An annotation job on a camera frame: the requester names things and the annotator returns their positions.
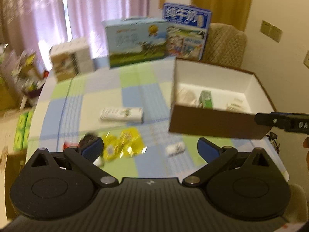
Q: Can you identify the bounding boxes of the quilted beige chair cover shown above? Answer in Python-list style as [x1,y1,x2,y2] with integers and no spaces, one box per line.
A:
[201,23,247,68]

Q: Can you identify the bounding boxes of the person's left hand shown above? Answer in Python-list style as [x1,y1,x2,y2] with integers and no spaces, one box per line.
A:
[303,137,309,171]

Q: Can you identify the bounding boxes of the pink curtain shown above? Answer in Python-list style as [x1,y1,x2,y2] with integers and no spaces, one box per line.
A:
[1,0,148,69]

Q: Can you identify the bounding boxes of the white ointment box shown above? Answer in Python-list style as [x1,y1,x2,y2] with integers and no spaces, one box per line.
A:
[99,107,143,123]

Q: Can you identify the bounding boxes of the dark brown hair scrunchie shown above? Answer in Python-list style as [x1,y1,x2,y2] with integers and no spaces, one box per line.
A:
[79,132,97,147]

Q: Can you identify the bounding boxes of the white pill bottle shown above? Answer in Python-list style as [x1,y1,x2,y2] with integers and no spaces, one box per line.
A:
[166,141,185,157]

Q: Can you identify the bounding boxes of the red candy packet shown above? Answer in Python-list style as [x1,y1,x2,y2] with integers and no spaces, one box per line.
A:
[62,141,78,150]

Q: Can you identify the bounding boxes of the yellow wooden door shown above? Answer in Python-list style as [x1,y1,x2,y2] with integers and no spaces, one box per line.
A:
[192,0,255,32]

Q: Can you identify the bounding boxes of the yellow snack pouch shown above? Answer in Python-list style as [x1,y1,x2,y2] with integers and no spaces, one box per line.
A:
[102,127,147,161]

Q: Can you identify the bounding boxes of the white sock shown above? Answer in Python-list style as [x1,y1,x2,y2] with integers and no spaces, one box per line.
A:
[177,89,197,106]

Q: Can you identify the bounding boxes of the light blue milk carton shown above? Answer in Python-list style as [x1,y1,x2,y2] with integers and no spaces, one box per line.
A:
[102,17,168,68]

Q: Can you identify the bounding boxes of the white plastic hair claw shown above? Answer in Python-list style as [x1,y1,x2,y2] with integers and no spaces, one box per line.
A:
[226,98,246,112]

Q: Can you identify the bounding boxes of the wall power sockets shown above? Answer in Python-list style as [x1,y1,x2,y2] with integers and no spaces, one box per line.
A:
[260,20,283,43]

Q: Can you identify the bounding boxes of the brown cardboard storage box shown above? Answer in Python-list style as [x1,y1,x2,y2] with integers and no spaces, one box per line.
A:
[169,58,276,139]

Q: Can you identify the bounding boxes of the green tissue packs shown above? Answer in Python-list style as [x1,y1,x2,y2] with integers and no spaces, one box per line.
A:
[13,109,34,151]

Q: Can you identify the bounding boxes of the white beige product box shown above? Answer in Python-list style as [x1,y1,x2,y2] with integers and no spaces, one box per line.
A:
[49,37,95,82]

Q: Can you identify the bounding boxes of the dark blue milk carton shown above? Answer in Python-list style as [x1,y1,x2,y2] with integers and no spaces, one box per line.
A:
[162,3,212,60]

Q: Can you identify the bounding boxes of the green white medicine box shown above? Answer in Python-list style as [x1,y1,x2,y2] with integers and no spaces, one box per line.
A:
[199,90,213,109]

